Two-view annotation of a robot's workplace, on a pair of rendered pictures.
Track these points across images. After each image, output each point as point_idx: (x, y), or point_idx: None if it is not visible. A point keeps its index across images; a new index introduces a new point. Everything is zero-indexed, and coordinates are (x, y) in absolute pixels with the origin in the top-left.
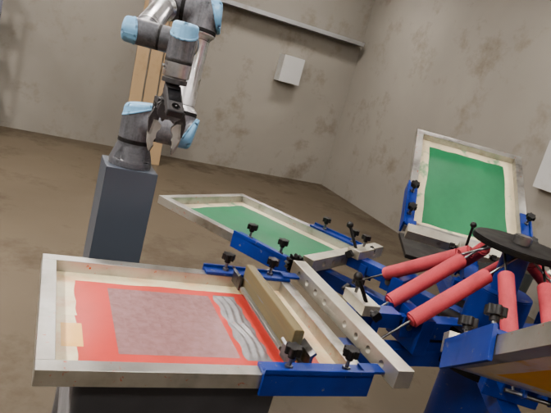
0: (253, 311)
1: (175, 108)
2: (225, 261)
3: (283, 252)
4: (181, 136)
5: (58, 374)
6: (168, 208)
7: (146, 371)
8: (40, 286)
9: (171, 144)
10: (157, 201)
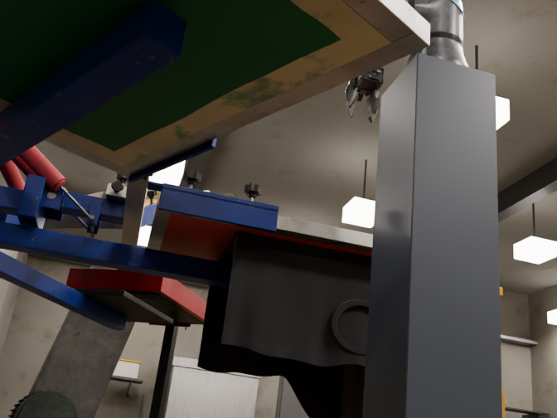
0: (216, 242)
1: None
2: (254, 197)
3: (99, 126)
4: (346, 100)
5: None
6: (384, 65)
7: None
8: None
9: (353, 109)
10: (428, 43)
